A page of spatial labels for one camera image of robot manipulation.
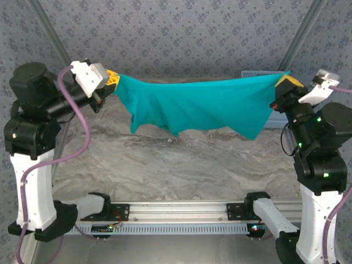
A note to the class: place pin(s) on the teal t-shirt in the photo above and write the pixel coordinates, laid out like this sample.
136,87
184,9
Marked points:
198,107

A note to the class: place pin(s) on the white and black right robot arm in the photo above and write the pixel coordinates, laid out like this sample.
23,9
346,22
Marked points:
316,220

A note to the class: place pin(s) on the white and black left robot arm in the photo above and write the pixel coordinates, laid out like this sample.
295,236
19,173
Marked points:
33,192

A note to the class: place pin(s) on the light blue plastic basket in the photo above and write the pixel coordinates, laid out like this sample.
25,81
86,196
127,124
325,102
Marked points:
248,73

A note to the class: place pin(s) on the grey metal sheet panel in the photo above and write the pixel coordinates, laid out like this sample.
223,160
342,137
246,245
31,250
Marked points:
176,250

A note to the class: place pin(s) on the aluminium frame post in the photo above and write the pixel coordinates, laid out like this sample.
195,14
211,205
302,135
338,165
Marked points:
300,35
50,28

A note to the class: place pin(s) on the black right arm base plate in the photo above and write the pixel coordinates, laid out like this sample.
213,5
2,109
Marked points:
233,210

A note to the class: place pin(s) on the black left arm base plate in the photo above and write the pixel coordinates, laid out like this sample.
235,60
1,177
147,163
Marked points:
123,211

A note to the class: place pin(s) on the aluminium mounting rail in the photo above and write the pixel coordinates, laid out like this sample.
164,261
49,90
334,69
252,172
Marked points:
178,210

